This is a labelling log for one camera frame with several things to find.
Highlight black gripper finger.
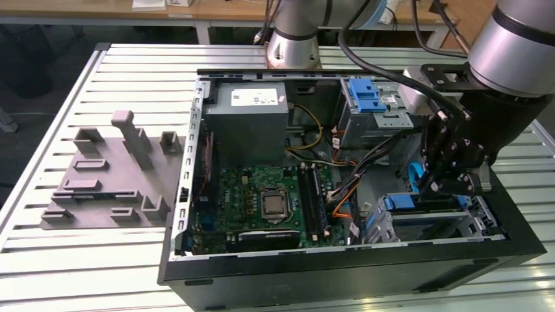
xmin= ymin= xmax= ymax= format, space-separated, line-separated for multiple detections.
xmin=419 ymin=112 xmax=462 ymax=196
xmin=427 ymin=164 xmax=495 ymax=200

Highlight blue data wire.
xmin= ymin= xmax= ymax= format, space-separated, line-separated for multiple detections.
xmin=407 ymin=162 xmax=430 ymax=195

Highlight metal optical drive cage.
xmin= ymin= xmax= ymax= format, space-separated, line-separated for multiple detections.
xmin=338 ymin=77 xmax=429 ymax=152

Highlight blue plastic drive latch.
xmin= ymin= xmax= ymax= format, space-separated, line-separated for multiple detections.
xmin=349 ymin=79 xmax=389 ymax=114

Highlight dark RAM stick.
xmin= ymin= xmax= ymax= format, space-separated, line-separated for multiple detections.
xmin=310 ymin=165 xmax=331 ymax=238

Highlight wooden cabinet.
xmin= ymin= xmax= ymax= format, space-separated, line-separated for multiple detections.
xmin=445 ymin=0 xmax=499 ymax=61

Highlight CPU socket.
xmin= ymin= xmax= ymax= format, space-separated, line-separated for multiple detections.
xmin=258 ymin=187 xmax=293 ymax=226

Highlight silver CPU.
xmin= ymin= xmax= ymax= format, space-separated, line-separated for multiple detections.
xmin=262 ymin=194 xmax=287 ymax=215

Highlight white items on desk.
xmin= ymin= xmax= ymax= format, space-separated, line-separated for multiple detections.
xmin=381 ymin=0 xmax=398 ymax=24

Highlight grey power supply unit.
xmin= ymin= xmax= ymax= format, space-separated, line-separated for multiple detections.
xmin=203 ymin=81 xmax=291 ymax=166

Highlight black open PC case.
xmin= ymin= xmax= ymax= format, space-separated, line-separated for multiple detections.
xmin=155 ymin=68 xmax=549 ymax=311

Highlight black graphics card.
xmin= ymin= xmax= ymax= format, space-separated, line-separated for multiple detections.
xmin=227 ymin=229 xmax=302 ymax=253

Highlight green motherboard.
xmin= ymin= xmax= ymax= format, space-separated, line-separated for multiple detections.
xmin=190 ymin=162 xmax=353 ymax=254

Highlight grey parts rack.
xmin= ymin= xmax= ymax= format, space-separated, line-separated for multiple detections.
xmin=39 ymin=109 xmax=187 ymax=231

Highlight grey table foot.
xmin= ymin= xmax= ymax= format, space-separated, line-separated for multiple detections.
xmin=0 ymin=107 xmax=19 ymax=133

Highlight black cable bundle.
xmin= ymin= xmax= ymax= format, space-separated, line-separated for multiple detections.
xmin=331 ymin=128 xmax=425 ymax=204

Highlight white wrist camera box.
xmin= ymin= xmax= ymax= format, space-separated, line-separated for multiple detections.
xmin=401 ymin=67 xmax=441 ymax=116

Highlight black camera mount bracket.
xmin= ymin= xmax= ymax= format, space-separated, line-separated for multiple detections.
xmin=419 ymin=63 xmax=478 ymax=95

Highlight thick black cable hose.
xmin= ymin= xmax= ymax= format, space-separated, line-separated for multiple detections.
xmin=337 ymin=0 xmax=473 ymax=120

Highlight multicoloured power wires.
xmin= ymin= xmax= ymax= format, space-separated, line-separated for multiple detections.
xmin=286 ymin=152 xmax=361 ymax=168

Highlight yellow wire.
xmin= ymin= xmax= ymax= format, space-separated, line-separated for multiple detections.
xmin=285 ymin=103 xmax=326 ymax=152

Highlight orange data wire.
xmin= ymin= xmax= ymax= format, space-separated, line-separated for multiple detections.
xmin=331 ymin=200 xmax=354 ymax=219

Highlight thin black cable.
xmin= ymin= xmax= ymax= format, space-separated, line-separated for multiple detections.
xmin=433 ymin=0 xmax=473 ymax=59

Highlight thin cable with plug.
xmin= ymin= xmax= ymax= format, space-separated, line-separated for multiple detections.
xmin=254 ymin=0 xmax=279 ymax=45

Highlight wooden desk white frame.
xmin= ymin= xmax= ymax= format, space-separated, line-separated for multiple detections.
xmin=0 ymin=0 xmax=461 ymax=49

